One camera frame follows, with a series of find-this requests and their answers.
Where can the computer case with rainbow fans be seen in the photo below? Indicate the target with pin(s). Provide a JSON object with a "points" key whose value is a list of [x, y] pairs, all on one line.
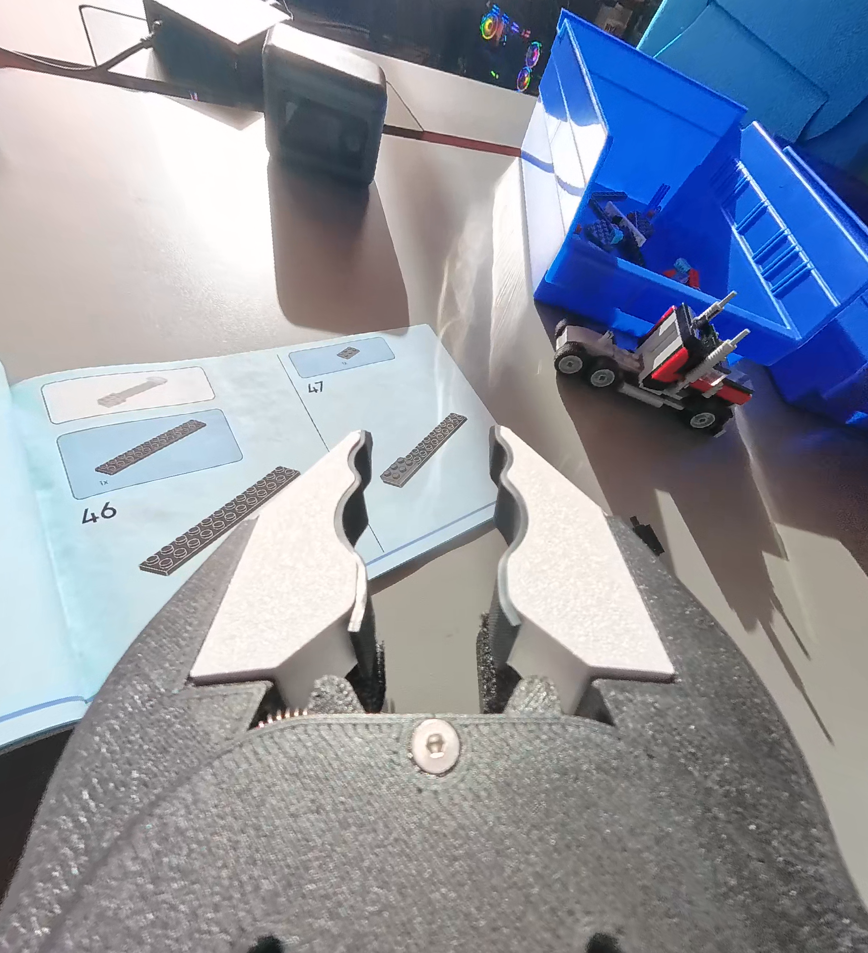
{"points": [[495, 22]]}

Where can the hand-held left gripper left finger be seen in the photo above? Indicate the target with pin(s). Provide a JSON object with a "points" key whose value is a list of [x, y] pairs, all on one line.
{"points": [[285, 595]]}

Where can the light blue bulky object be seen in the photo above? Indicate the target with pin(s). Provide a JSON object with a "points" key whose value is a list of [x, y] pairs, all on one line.
{"points": [[776, 59]]}

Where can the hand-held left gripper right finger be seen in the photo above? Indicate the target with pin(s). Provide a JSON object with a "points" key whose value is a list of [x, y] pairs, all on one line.
{"points": [[582, 595]]}

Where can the small black brick piece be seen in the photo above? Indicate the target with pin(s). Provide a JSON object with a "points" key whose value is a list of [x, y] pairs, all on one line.
{"points": [[646, 532]]}

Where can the pile of toy bricks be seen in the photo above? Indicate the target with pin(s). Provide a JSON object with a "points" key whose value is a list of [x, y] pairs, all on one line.
{"points": [[616, 231]]}

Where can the red black toy brick truck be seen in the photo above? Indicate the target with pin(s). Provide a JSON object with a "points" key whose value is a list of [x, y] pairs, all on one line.
{"points": [[672, 350]]}

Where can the blue plastic parts bin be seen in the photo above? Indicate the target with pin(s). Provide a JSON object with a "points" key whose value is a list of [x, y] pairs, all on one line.
{"points": [[627, 97], [850, 260]]}

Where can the grey desk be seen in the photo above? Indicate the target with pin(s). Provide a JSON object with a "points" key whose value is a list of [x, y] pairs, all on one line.
{"points": [[143, 260]]}

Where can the light blue instruction booklet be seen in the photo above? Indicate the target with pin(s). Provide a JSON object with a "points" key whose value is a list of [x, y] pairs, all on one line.
{"points": [[255, 417]]}

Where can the black cube device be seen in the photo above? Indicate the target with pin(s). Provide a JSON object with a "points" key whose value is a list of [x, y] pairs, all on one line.
{"points": [[322, 112]]}

